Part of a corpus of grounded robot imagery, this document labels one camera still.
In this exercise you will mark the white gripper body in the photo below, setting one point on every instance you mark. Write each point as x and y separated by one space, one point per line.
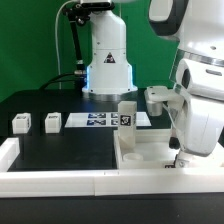
197 125

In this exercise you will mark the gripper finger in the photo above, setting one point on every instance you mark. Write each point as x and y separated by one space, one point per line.
181 160

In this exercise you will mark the white square tabletop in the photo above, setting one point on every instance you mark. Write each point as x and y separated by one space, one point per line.
152 151

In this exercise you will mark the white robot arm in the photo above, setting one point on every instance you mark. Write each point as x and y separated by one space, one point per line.
171 51

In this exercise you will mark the white marker tag sheet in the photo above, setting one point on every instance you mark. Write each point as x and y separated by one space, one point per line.
104 119

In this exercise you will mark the white U-shaped obstacle fence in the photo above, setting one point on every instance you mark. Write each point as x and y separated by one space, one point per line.
102 182

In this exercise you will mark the black camera on mount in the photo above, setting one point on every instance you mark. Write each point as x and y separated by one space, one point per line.
96 4

